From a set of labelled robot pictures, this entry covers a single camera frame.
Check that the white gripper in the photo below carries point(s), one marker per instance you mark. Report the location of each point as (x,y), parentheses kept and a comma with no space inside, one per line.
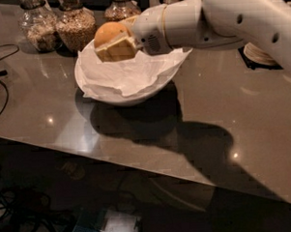
(147,28)

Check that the orange fruit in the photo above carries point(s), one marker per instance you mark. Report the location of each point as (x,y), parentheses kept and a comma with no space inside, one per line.
(109,31)

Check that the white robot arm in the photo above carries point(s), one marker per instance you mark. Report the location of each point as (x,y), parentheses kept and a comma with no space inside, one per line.
(207,24)

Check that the white tilted bowl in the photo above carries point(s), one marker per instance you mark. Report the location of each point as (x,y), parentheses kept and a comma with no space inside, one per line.
(125,98)

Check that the glass jar brown granola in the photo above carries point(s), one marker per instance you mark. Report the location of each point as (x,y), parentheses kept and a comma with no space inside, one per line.
(121,9)

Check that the white paper napkin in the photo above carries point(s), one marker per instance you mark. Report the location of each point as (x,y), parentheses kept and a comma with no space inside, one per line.
(127,73)

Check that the glass jar round grains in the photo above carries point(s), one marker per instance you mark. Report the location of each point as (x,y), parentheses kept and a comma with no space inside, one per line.
(76,25)

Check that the glass jar pale cereal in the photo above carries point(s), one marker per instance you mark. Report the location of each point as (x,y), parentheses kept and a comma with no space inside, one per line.
(38,25)

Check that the black square mat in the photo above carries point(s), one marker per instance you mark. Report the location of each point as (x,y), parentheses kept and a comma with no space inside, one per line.
(252,65)

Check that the stack of white plates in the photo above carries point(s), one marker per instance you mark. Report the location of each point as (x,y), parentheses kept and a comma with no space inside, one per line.
(258,56)

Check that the blue and silver box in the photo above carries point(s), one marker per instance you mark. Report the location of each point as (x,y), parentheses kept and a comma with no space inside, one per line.
(106,220)

